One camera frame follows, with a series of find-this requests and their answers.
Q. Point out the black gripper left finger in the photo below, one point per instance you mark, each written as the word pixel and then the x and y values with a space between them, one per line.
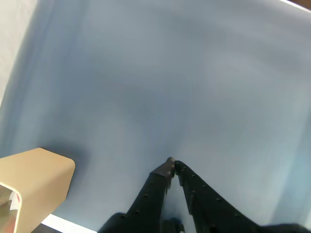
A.
pixel 148 201

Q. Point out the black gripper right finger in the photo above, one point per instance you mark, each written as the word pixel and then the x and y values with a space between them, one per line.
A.
pixel 209 208

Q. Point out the red cube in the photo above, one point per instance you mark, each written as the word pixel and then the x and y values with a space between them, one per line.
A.
pixel 7 221

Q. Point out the beige box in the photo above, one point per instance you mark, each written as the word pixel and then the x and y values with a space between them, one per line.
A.
pixel 41 174

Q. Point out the white crumpled cloth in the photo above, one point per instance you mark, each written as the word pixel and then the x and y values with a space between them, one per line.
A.
pixel 15 202

